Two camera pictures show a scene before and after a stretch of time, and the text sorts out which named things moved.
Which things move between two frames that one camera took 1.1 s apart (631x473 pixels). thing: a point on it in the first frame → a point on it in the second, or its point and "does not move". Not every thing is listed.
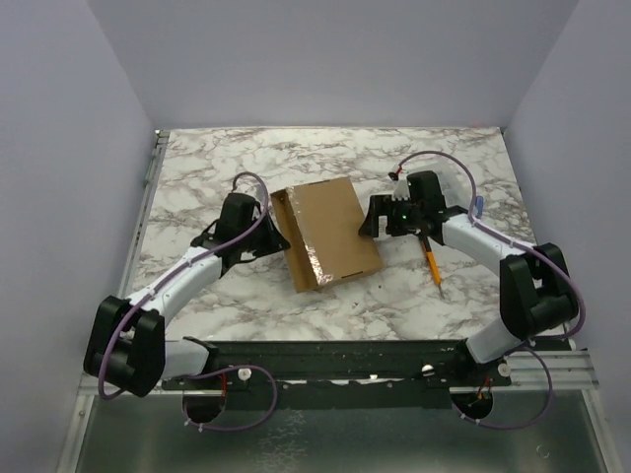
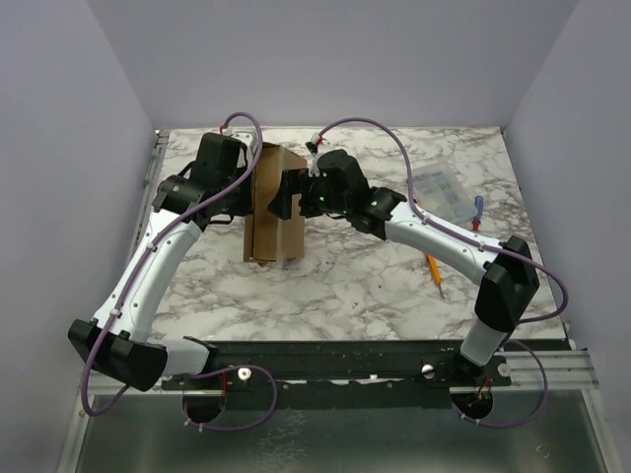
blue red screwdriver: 479,205 does not move
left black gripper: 274,240 → 245,206
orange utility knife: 437,279 does not move
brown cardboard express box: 327,236 → 269,237
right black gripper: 389,217 → 294,186
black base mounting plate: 342,373 does not move
